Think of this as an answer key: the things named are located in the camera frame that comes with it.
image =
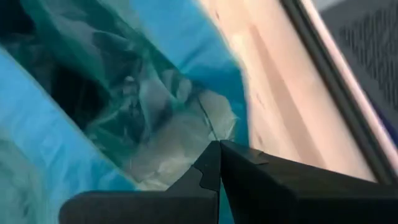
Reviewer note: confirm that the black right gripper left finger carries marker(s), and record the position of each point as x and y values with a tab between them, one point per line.
155	207

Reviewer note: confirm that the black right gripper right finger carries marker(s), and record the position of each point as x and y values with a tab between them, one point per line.
295	193

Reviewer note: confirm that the teal plastic trash bag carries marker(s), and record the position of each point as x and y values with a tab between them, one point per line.
46	140

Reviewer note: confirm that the black perforated computer case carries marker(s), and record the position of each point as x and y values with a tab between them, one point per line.
367	46

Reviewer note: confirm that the black metal table frame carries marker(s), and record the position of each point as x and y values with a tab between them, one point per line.
335	87

